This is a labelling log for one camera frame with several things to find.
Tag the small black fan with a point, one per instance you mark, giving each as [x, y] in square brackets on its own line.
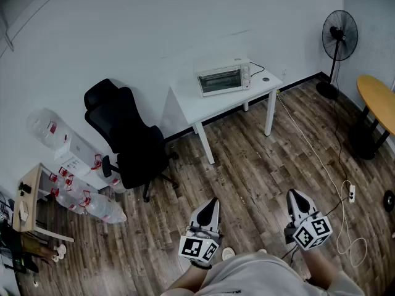
[4, 207]

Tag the person's left white shoe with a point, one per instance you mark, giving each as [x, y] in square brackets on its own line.
[228, 253]

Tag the small black device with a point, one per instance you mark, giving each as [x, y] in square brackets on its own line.
[24, 188]

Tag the black wristband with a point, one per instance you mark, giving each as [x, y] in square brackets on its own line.
[200, 265]

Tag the black pedestal fan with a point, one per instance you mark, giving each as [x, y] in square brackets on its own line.
[339, 35]

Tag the white rectangular table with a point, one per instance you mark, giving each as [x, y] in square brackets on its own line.
[216, 106]

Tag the white wall socket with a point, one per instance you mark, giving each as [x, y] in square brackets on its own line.
[284, 72]

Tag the small light wooden table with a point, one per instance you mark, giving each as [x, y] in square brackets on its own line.
[34, 177]

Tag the small white box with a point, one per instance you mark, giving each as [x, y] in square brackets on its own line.
[23, 211]

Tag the white power strip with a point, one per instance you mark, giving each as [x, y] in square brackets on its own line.
[351, 193]

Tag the person's white shoe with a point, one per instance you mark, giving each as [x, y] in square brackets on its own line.
[228, 253]
[262, 251]

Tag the black headrest office chair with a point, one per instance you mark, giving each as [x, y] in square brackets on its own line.
[129, 140]

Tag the person's right forearm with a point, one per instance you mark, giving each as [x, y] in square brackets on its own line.
[318, 267]

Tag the white oven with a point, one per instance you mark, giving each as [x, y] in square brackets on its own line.
[222, 63]

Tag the round wooden table black legs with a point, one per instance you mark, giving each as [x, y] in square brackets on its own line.
[379, 100]

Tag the person's left forearm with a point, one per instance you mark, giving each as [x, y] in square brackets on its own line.
[185, 281]

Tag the person's right white shoe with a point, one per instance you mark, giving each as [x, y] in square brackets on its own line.
[262, 251]

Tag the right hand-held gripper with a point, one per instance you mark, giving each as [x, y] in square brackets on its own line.
[311, 234]

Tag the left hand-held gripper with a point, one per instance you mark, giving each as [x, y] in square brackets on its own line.
[192, 248]

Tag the person's white shirt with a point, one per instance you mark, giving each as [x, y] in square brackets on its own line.
[262, 276]

